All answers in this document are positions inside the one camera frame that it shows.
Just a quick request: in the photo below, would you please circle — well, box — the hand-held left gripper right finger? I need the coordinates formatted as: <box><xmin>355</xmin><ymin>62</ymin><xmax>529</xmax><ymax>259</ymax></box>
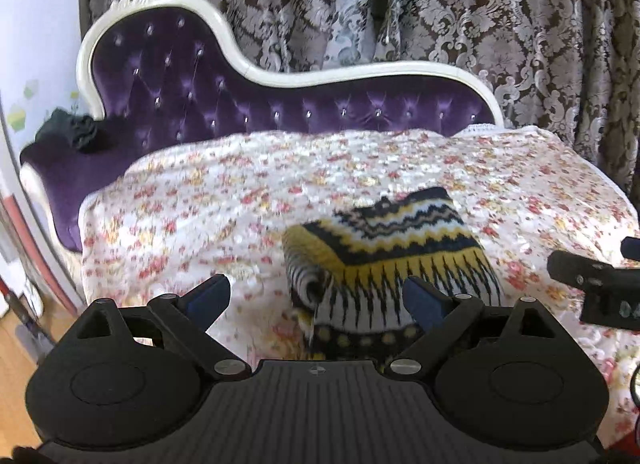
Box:
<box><xmin>390</xmin><ymin>276</ymin><xmax>567</xmax><ymax>376</ymax></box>

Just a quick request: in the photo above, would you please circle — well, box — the yellow black white knit sweater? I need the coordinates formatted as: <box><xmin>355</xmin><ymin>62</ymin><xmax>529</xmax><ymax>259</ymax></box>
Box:
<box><xmin>282</xmin><ymin>187</ymin><xmax>504</xmax><ymax>361</ymax></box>

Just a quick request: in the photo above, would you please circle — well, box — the floral satin blanket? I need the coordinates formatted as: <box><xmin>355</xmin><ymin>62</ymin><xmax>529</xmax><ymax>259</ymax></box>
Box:
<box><xmin>77</xmin><ymin>124</ymin><xmax>640</xmax><ymax>447</ymax></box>

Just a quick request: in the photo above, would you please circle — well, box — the purple tufted sofa white frame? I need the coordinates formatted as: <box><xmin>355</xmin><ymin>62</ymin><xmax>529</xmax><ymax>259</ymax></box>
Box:
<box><xmin>20</xmin><ymin>0</ymin><xmax>506</xmax><ymax>255</ymax></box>

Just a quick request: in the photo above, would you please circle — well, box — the light grey damask curtain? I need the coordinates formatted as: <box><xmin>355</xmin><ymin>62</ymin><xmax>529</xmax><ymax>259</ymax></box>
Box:
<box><xmin>325</xmin><ymin>0</ymin><xmax>379</xmax><ymax>66</ymax></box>

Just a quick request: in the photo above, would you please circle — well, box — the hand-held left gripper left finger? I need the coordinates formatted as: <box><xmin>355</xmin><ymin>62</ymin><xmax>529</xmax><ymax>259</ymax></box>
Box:
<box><xmin>64</xmin><ymin>274</ymin><xmax>252</xmax><ymax>381</ymax></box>

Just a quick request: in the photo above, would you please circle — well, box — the brown damask curtain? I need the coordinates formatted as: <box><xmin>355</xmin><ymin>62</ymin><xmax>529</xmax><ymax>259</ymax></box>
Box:
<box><xmin>80</xmin><ymin>0</ymin><xmax>640</xmax><ymax>195</ymax></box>

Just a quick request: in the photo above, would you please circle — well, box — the black cloth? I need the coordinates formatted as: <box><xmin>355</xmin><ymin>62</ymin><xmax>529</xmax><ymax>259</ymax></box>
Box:
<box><xmin>34</xmin><ymin>109</ymin><xmax>101</xmax><ymax>153</ymax></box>

